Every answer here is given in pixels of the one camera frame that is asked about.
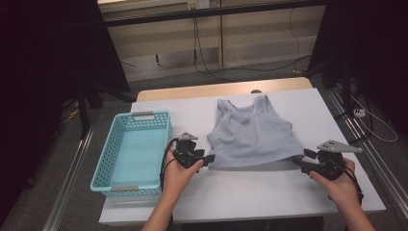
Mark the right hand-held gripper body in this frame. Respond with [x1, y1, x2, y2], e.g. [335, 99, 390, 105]
[300, 139, 364, 182]

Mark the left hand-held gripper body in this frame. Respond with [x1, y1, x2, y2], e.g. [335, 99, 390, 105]
[172, 132, 203, 169]

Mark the light blue perforated plastic basket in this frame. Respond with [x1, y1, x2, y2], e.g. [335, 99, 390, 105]
[89, 110, 173, 197]

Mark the light blue knit tank top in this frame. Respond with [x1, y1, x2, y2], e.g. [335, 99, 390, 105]
[206, 93, 305, 170]

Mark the person's right hand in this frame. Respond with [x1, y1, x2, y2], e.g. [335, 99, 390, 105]
[309, 158, 362, 207]

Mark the person's left hand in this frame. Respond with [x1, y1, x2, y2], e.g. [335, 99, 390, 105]
[162, 158, 205, 202]

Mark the white table cover sheet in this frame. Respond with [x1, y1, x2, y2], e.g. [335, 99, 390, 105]
[98, 88, 387, 225]

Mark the wooden table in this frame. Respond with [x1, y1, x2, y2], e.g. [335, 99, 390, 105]
[136, 76, 314, 103]

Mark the black metal stand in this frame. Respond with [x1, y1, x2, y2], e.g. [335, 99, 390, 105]
[312, 47, 354, 114]

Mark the black curtain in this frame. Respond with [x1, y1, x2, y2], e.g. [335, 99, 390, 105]
[0, 0, 131, 219]
[305, 0, 408, 133]

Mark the right hand-held gripper black cable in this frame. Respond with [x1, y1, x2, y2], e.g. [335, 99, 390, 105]
[333, 156, 366, 206]

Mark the white floor cable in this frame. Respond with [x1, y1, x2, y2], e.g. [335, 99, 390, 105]
[349, 92, 399, 144]

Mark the black floor cable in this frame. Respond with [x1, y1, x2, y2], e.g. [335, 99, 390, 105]
[224, 54, 313, 74]

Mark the black power cable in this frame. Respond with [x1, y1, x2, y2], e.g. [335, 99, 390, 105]
[191, 15, 198, 64]
[193, 15, 237, 83]

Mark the thin black hanging cable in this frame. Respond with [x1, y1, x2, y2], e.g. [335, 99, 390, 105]
[288, 8, 303, 64]

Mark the white wall power outlet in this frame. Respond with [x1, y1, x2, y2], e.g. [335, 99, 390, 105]
[187, 0, 212, 11]

